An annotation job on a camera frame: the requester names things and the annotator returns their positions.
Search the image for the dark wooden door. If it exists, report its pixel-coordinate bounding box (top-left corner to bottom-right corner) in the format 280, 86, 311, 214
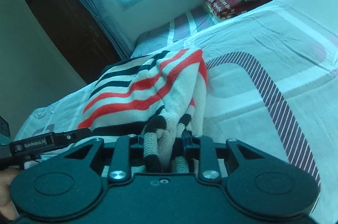
25, 0, 120, 84

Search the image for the striped white red black sweater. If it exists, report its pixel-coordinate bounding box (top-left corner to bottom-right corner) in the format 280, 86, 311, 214
77, 48, 207, 172

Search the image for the white patterned bed sheet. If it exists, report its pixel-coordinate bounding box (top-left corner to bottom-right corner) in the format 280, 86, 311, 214
12, 0, 338, 224

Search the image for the person left hand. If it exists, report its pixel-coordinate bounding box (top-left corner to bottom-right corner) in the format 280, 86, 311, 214
1, 168, 21, 221

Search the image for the red yellow patterned pillow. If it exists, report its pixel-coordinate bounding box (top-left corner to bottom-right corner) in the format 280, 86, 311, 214
204, 0, 273, 21

